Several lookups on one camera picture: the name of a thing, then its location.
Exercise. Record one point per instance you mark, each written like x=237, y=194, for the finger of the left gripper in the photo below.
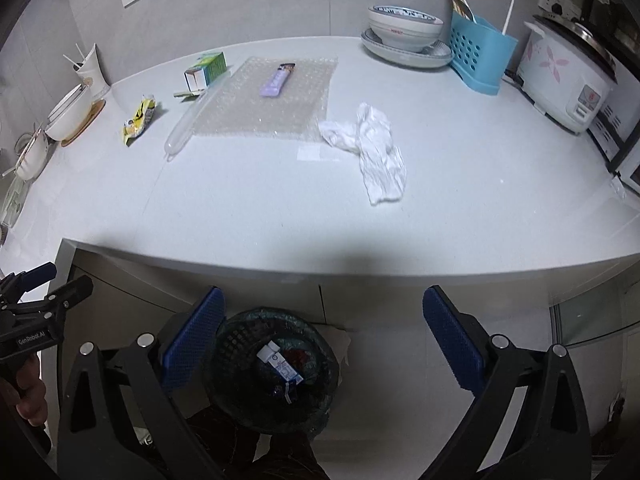
x=70, y=294
x=29, y=280

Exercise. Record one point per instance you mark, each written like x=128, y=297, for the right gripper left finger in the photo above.
x=120, y=419

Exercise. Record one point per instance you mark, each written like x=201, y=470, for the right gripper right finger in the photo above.
x=550, y=439

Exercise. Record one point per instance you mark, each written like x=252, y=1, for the yellow snack wrapper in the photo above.
x=140, y=120

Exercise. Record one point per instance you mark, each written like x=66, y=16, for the green white small carton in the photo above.
x=203, y=73

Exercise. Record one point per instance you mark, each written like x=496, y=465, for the white paper towel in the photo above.
x=370, y=138

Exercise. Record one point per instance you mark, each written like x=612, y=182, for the purple snack stick wrapper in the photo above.
x=273, y=87

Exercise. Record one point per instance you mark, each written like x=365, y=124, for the bubble wrap sheet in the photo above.
x=239, y=110

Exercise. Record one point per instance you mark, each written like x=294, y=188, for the dark green trash basket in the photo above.
x=270, y=370

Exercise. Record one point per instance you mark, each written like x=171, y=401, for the person left hand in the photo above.
x=29, y=396

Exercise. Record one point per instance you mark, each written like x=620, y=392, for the green glass lid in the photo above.
x=14, y=202

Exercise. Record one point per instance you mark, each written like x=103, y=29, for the white bowl with chopsticks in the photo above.
x=32, y=155

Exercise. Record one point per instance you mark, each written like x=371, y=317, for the stacked white bowls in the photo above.
x=69, y=113

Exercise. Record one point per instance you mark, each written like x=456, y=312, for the round wooden trivet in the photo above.
x=96, y=109

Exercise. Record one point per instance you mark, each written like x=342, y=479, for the white utensil cup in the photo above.
x=89, y=71

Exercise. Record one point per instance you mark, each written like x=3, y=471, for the microwave oven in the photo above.
x=615, y=131

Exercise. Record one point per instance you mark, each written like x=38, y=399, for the white rice cooker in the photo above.
x=565, y=71

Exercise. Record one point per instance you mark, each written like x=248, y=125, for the blue utensil holder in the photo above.
x=480, y=53

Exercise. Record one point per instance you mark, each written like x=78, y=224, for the blue striped plate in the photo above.
x=437, y=56

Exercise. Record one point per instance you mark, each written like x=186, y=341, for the blue patterned bowl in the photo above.
x=404, y=28

